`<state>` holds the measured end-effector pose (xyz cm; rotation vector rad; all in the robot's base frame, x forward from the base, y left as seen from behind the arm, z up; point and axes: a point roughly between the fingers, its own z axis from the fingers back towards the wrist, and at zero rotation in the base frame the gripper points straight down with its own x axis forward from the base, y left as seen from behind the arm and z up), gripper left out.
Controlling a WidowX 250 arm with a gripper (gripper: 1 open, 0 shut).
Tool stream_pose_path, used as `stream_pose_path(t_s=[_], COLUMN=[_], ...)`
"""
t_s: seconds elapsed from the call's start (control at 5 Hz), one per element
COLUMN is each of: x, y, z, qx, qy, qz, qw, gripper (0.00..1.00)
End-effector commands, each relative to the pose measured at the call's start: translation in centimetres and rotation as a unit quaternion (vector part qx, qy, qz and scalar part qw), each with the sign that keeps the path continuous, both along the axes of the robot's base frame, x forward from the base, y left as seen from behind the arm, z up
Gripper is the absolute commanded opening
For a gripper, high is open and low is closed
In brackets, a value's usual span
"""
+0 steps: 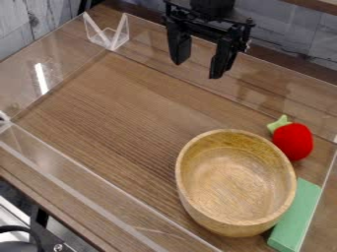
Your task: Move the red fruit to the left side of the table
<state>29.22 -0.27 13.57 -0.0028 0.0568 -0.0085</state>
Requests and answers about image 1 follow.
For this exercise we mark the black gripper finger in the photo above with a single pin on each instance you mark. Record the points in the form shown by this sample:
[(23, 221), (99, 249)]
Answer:
[(179, 42), (224, 57)]

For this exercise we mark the red plush strawberry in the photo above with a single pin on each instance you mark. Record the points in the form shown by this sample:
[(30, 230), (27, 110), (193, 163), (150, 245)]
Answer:
[(292, 137)]

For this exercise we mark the wooden bowl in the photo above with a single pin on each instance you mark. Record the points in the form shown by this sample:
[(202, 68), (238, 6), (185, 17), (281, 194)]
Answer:
[(236, 182)]

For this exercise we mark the clear acrylic corner bracket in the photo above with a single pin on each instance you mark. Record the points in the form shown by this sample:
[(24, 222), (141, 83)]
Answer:
[(109, 38)]

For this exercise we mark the green rectangular block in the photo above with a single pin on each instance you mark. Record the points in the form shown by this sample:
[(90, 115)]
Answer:
[(290, 230)]

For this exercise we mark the black table leg frame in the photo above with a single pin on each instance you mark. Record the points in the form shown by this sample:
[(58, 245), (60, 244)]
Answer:
[(58, 238)]

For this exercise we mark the clear acrylic enclosure wall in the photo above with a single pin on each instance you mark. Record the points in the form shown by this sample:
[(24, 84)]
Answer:
[(95, 120)]

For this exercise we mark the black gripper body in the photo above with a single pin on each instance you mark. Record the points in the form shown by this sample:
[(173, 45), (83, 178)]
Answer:
[(209, 19)]

